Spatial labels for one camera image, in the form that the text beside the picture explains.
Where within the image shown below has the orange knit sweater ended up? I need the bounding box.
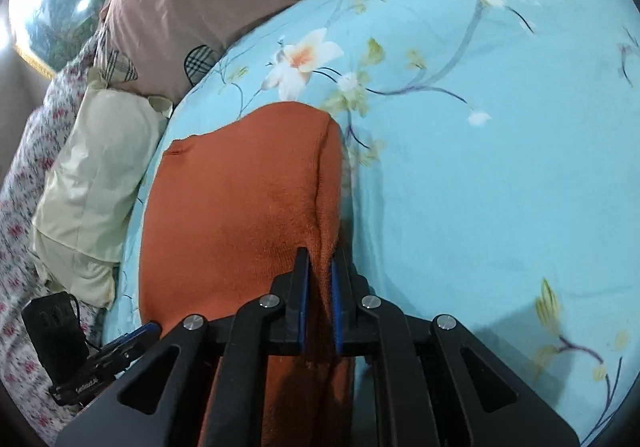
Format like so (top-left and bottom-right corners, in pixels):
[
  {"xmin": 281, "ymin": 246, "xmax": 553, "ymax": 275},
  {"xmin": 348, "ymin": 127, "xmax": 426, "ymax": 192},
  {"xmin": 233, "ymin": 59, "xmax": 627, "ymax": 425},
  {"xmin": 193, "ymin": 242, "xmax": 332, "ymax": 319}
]
[{"xmin": 139, "ymin": 102, "xmax": 352, "ymax": 446}]

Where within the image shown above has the cream yellow pillow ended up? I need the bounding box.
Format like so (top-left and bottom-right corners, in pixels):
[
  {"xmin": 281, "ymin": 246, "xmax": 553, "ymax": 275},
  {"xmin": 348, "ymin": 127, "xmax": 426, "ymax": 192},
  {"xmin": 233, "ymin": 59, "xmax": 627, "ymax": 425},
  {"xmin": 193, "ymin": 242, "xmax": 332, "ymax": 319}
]
[{"xmin": 30, "ymin": 80, "xmax": 172, "ymax": 307}]

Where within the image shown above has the white red floral quilt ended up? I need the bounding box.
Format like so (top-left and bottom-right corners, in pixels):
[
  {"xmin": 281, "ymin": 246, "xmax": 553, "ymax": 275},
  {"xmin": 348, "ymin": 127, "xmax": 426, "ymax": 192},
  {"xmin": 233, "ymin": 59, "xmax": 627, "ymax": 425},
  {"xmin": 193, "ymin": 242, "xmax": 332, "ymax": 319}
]
[{"xmin": 1, "ymin": 37, "xmax": 98, "ymax": 446}]

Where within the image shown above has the light blue floral bedsheet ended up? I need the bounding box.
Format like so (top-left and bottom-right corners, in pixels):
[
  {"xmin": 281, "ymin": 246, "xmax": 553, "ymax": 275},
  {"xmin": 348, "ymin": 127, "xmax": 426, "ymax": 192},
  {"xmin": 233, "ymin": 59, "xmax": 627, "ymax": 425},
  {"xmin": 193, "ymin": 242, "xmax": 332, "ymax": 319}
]
[{"xmin": 102, "ymin": 0, "xmax": 640, "ymax": 447}]

